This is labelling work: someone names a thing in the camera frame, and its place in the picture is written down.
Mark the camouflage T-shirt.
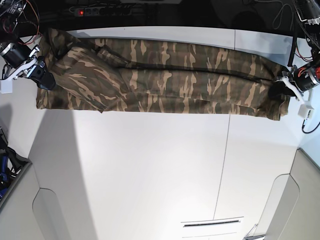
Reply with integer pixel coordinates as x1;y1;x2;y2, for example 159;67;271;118
36;28;290;121

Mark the black power strip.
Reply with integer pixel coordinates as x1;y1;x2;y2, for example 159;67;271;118
69;5;132;17

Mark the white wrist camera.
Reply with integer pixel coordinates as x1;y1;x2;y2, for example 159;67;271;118
0;80;13;94
298;104;314;120

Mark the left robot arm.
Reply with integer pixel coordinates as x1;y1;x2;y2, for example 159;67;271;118
268;0;320;110

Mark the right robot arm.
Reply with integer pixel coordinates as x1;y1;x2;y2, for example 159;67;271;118
0;0;56;94

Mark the blue and black cable clutter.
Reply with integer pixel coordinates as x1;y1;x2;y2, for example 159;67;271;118
0;127;29;200

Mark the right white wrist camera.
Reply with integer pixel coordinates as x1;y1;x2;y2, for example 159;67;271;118
0;80;13;94

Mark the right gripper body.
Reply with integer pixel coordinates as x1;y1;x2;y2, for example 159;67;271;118
0;42;47;82

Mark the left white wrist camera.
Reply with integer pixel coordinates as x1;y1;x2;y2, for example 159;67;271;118
298;104;314;120

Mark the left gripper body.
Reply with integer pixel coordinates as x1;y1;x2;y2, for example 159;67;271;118
274;62;320;106

